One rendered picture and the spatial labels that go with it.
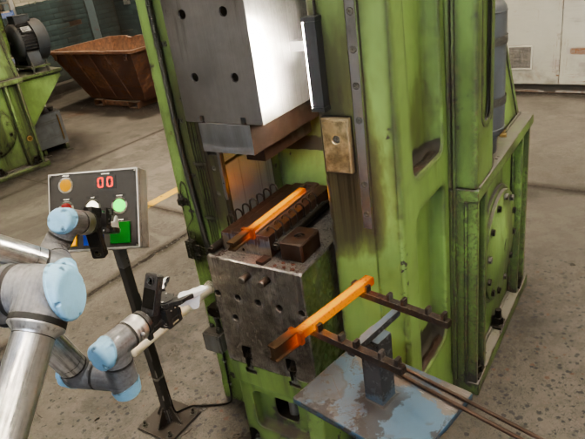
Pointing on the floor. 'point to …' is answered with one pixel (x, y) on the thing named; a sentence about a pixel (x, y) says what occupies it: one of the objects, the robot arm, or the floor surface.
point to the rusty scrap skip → (110, 70)
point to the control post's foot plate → (163, 428)
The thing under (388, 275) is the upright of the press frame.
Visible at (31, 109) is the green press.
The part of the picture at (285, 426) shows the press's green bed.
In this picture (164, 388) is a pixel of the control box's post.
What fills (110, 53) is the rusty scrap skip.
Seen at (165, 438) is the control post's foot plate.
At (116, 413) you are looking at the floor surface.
